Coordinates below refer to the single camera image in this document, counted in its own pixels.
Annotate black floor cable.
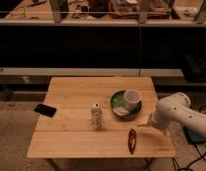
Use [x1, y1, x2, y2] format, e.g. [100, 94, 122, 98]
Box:
[171, 141, 206, 171]

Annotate green ceramic bowl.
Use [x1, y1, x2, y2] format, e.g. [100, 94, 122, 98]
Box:
[110, 90, 142, 118]

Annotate black smartphone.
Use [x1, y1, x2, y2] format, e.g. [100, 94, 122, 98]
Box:
[34, 104, 57, 117]

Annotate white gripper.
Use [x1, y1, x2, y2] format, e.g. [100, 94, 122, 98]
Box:
[138, 112, 167, 135]

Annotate white paper cup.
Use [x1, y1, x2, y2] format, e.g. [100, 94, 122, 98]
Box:
[124, 89, 141, 111]

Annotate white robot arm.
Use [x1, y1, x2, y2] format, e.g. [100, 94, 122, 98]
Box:
[139, 92, 206, 138]

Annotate dark blue floor box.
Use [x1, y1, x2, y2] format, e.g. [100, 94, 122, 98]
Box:
[183, 127, 206, 144]

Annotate wooden folding table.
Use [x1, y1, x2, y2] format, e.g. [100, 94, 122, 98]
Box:
[27, 77, 175, 159]

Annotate white crumpled napkin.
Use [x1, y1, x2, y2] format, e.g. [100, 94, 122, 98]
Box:
[113, 106, 129, 116]

